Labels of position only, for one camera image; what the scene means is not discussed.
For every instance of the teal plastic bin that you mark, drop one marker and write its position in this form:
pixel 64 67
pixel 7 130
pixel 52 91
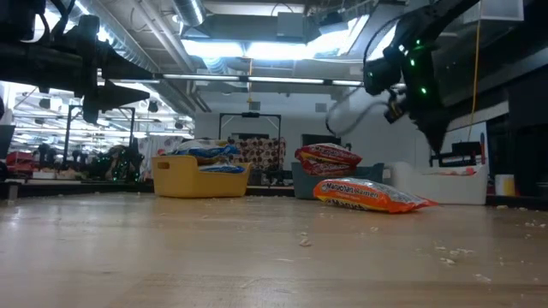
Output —
pixel 304 187

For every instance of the blue Maruchan noodle packet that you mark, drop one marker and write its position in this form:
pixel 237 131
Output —
pixel 210 150
pixel 222 168

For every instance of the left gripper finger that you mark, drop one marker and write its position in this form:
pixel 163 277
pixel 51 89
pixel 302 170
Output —
pixel 120 95
pixel 122 64

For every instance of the yellow plastic bin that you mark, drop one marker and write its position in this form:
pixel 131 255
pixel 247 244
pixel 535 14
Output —
pixel 184 179

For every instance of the silver ceiling duct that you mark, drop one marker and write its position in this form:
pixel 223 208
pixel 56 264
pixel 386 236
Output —
pixel 188 10

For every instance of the white plastic bin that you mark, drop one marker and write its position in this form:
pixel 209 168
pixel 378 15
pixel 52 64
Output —
pixel 441 188

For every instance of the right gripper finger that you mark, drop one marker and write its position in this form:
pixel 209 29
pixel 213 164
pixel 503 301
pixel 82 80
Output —
pixel 433 130

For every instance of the black monitor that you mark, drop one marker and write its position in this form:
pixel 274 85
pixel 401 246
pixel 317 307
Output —
pixel 321 140

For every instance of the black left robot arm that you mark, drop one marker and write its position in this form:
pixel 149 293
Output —
pixel 38 64

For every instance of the black metal frame stand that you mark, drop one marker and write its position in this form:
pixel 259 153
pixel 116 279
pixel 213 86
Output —
pixel 250 114

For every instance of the black background robot arm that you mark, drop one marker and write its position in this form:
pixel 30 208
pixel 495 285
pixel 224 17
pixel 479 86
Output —
pixel 460 152

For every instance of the long ceiling light fixture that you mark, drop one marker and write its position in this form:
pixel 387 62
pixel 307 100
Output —
pixel 257 79

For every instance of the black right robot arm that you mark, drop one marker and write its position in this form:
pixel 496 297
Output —
pixel 449 10

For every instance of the orange Maruchan noodle packet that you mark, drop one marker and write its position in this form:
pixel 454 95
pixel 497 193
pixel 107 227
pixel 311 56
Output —
pixel 368 197
pixel 458 172

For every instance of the red Maruchan noodle packet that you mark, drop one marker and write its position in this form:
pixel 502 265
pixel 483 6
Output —
pixel 327 153
pixel 325 169

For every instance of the red crate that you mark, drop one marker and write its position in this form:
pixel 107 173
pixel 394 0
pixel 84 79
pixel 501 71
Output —
pixel 21 162

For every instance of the yellow and white cup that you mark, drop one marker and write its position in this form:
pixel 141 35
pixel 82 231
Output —
pixel 505 185

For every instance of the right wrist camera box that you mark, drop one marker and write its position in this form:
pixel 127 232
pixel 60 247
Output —
pixel 379 77

